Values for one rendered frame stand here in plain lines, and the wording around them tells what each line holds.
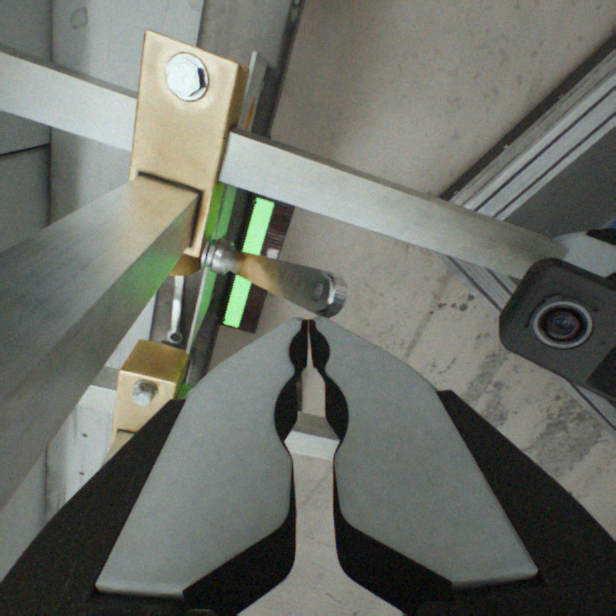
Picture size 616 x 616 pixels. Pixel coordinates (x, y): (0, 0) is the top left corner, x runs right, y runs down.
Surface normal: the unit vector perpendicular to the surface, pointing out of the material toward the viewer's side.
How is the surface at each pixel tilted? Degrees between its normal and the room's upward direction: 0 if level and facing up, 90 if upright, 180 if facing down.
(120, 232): 90
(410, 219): 0
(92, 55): 0
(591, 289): 29
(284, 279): 76
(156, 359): 90
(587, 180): 0
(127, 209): 90
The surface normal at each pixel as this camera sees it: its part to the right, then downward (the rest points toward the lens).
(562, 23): 0.02, 0.49
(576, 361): -0.43, 0.26
